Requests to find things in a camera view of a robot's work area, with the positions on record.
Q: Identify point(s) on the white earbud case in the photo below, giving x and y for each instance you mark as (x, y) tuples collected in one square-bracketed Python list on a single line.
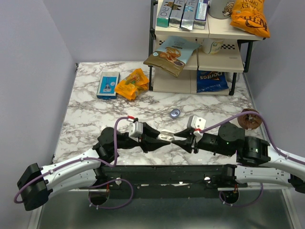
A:
[(166, 135)]

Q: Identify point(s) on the teal gold chip bag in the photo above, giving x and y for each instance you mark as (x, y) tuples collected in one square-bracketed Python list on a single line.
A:
[(172, 55)]

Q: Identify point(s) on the blue white box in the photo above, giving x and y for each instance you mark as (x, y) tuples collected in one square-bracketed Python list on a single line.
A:
[(201, 14)]

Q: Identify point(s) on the teal toothpaste box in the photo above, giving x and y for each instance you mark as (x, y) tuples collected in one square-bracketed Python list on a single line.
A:
[(164, 13)]

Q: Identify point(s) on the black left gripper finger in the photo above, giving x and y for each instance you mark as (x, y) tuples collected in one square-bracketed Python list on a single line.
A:
[(153, 144), (149, 131)]

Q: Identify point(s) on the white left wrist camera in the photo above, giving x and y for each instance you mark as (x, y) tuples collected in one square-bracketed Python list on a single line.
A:
[(135, 129)]

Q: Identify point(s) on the white mug on shelf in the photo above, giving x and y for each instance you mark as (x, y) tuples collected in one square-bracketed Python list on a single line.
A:
[(211, 45)]

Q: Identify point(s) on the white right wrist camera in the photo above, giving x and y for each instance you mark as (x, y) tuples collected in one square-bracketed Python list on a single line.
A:
[(198, 124)]

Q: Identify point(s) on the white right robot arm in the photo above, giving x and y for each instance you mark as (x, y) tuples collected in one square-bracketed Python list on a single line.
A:
[(258, 162)]

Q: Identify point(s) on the blue Doritos bag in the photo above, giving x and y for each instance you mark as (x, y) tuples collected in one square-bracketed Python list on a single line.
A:
[(210, 81)]

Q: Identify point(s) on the blue razor box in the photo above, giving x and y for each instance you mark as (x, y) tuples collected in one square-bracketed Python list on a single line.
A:
[(107, 84)]

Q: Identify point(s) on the orange snack bag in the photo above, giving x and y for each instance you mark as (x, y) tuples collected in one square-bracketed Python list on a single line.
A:
[(133, 85)]

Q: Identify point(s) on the purple earbud charging case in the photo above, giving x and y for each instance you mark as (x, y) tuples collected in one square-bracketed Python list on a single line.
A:
[(175, 113)]

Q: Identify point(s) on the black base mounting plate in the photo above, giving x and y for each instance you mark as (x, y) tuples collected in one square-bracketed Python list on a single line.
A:
[(190, 181)]

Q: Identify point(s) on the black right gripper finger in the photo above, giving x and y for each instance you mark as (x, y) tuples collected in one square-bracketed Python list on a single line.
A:
[(184, 144), (186, 133)]

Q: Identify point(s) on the orange honey dijon chip bag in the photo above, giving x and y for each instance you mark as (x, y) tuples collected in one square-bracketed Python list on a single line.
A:
[(248, 15)]

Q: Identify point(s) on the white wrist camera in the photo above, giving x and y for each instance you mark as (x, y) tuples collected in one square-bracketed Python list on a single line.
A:
[(198, 124), (135, 129)]

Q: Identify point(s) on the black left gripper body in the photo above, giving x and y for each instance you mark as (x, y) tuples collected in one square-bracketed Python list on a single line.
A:
[(144, 139)]

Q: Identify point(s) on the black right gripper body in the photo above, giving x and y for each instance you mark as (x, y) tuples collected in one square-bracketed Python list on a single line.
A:
[(208, 141)]

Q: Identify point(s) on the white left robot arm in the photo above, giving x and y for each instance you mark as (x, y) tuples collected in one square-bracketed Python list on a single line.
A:
[(37, 184)]

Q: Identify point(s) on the black beige shelf rack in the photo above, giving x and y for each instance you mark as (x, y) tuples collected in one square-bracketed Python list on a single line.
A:
[(234, 56)]

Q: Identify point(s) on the white printed cup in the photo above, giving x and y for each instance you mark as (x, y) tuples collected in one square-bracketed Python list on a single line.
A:
[(220, 9)]

